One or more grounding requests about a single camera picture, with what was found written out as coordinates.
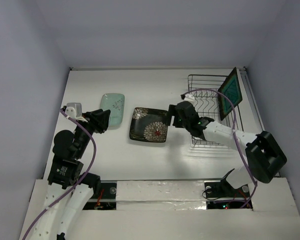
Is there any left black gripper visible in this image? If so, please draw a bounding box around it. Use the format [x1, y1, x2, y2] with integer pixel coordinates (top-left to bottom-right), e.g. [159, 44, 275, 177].
[75, 108, 111, 158]

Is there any light green rectangular plate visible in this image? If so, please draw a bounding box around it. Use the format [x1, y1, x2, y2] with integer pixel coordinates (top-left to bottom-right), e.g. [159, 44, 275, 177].
[100, 93, 125, 129]

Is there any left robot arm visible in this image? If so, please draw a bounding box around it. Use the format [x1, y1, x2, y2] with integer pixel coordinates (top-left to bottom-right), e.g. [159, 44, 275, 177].
[22, 102, 111, 240]

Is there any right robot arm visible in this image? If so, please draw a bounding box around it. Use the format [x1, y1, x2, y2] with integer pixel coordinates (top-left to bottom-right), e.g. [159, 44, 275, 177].
[168, 101, 287, 196]

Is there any white foam front panel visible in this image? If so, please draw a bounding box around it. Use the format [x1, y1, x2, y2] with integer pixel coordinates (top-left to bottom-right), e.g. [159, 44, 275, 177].
[69, 179, 300, 240]

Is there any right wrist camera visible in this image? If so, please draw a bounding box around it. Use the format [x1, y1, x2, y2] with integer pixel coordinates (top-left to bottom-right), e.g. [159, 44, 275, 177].
[181, 93, 197, 106]

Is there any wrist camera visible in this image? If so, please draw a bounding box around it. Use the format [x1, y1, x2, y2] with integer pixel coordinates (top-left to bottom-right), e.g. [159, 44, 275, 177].
[181, 93, 197, 106]
[64, 102, 83, 119]

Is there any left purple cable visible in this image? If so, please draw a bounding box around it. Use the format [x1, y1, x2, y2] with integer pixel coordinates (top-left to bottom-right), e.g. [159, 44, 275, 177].
[19, 105, 99, 240]

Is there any purple cable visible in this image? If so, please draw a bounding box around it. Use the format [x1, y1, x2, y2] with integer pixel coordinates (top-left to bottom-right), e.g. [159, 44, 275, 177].
[19, 105, 99, 240]
[180, 89, 258, 209]

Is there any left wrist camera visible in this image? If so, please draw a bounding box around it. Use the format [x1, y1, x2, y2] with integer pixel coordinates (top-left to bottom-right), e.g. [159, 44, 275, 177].
[64, 102, 83, 119]

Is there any black wire dish rack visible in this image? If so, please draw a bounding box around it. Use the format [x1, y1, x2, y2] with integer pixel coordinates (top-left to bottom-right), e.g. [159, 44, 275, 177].
[187, 73, 245, 148]

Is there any aluminium side rail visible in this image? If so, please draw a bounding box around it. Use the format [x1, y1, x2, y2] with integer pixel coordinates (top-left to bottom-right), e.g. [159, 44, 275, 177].
[239, 66, 280, 178]

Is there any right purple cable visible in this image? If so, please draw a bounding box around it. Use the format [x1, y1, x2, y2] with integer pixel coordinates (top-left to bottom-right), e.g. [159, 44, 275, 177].
[180, 89, 258, 209]

